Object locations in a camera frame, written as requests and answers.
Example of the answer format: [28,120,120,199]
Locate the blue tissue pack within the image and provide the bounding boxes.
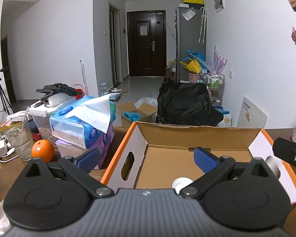
[50,94,116,149]

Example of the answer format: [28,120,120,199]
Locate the white board against wall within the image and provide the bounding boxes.
[237,96,268,128]

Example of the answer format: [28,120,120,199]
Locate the glass cup with straw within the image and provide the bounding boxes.
[1,115,34,161]

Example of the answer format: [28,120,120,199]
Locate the metal trolley rack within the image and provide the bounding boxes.
[205,74,225,106]

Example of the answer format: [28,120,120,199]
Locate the cardboard box on floor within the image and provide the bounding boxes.
[117,102,157,128]

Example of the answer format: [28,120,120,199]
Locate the grey refrigerator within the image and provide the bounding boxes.
[176,3,206,82]

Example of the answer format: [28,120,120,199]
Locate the black gadget on container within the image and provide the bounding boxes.
[36,83,82,101]

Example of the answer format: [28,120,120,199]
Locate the purple tissue pack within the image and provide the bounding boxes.
[55,124,114,170]

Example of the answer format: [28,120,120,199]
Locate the yellow box on fridge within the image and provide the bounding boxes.
[183,0,204,4]

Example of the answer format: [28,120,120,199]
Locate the white charger with cable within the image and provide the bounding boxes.
[0,135,19,164]

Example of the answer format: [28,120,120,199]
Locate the white round lid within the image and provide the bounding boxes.
[172,177,193,195]

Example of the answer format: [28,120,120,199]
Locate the red cardboard box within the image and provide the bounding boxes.
[100,121,296,206]

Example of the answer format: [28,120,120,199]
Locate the orange fruit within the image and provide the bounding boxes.
[31,139,55,163]

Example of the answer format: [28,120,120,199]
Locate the clear food container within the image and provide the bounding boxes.
[29,93,76,147]

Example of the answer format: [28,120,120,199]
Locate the camera tripod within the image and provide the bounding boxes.
[0,69,13,115]

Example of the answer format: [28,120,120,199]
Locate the dark brown door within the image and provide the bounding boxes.
[127,10,167,77]

